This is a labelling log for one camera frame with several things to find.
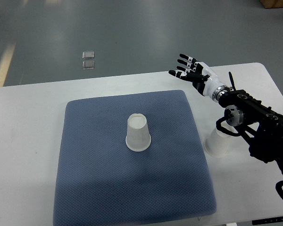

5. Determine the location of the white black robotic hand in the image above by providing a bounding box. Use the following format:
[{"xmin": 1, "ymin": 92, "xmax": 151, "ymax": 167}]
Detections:
[{"xmin": 168, "ymin": 54, "xmax": 230, "ymax": 102}]

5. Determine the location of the white paper cup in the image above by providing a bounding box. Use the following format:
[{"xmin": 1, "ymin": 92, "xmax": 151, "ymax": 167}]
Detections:
[
  {"xmin": 125, "ymin": 113, "xmax": 151, "ymax": 152},
  {"xmin": 204, "ymin": 128, "xmax": 233, "ymax": 158}
]

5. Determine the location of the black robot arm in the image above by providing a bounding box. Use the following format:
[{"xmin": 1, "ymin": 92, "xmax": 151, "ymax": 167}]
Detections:
[{"xmin": 216, "ymin": 74, "xmax": 283, "ymax": 174}]

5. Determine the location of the white paper cup on cushion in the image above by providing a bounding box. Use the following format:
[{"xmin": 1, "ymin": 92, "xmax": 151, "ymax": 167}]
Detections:
[{"xmin": 125, "ymin": 113, "xmax": 151, "ymax": 152}]

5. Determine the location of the wooden box corner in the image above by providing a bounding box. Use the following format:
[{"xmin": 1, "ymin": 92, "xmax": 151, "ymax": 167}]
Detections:
[{"xmin": 260, "ymin": 0, "xmax": 283, "ymax": 9}]

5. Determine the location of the blue fabric cushion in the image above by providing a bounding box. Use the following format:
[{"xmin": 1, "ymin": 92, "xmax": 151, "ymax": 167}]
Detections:
[{"xmin": 53, "ymin": 90, "xmax": 216, "ymax": 226}]

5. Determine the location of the lower metal floor plate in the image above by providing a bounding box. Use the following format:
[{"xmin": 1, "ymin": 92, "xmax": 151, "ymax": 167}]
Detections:
[{"xmin": 82, "ymin": 60, "xmax": 95, "ymax": 70}]

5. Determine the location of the metal floor plate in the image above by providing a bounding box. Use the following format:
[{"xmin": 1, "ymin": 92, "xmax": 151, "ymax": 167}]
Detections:
[
  {"xmin": 82, "ymin": 60, "xmax": 95, "ymax": 70},
  {"xmin": 82, "ymin": 50, "xmax": 95, "ymax": 59}
]

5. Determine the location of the upper metal floor plate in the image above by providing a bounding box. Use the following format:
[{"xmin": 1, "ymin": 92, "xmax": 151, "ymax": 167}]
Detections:
[{"xmin": 82, "ymin": 50, "xmax": 95, "ymax": 59}]

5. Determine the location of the black label strip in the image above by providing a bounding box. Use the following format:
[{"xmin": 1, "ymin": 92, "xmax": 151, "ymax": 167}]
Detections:
[{"xmin": 252, "ymin": 217, "xmax": 283, "ymax": 226}]

